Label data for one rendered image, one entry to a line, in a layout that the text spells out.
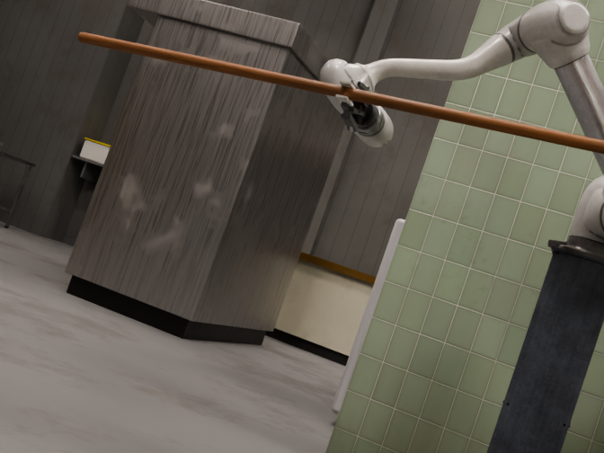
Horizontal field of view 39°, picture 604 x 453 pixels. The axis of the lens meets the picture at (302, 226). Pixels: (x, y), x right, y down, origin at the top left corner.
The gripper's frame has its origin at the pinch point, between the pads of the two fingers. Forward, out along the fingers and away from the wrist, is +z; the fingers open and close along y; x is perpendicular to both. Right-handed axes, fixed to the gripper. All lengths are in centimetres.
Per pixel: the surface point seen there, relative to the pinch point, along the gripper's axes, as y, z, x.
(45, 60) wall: -153, -789, 702
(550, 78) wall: -53, -127, -35
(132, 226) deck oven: 43, -323, 230
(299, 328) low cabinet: 88, -586, 174
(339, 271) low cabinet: 26, -581, 151
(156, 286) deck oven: 77, -322, 199
